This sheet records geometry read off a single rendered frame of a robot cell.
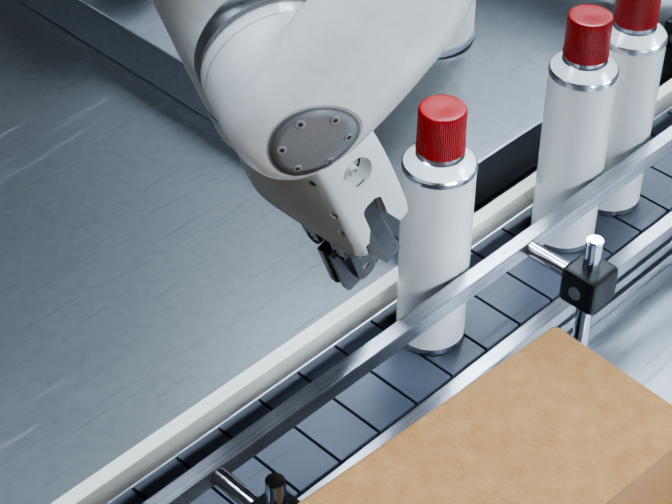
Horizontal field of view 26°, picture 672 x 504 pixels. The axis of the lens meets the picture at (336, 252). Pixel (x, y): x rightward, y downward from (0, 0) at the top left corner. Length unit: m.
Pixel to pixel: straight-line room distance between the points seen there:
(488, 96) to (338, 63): 0.67
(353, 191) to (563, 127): 0.29
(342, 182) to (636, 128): 0.39
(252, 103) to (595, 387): 0.22
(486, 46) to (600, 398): 0.73
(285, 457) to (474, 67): 0.51
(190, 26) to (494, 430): 0.25
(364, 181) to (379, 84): 0.17
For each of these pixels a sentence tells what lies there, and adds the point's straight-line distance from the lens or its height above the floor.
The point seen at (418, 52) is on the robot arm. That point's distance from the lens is 0.69.
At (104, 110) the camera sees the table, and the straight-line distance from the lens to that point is 1.42.
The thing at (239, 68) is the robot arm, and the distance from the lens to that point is 0.70.
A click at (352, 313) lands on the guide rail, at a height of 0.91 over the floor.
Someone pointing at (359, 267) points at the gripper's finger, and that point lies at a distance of 0.95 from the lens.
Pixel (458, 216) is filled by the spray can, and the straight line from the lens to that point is 0.99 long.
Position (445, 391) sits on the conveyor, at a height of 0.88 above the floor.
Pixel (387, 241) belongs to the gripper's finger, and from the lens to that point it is 0.89.
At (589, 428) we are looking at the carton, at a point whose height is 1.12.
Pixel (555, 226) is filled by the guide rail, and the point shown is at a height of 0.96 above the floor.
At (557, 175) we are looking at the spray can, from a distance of 1.13.
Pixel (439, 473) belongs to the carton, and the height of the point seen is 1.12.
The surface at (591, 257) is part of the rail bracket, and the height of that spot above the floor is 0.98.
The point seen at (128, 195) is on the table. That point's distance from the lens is 1.31.
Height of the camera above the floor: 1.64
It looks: 41 degrees down
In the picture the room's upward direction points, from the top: straight up
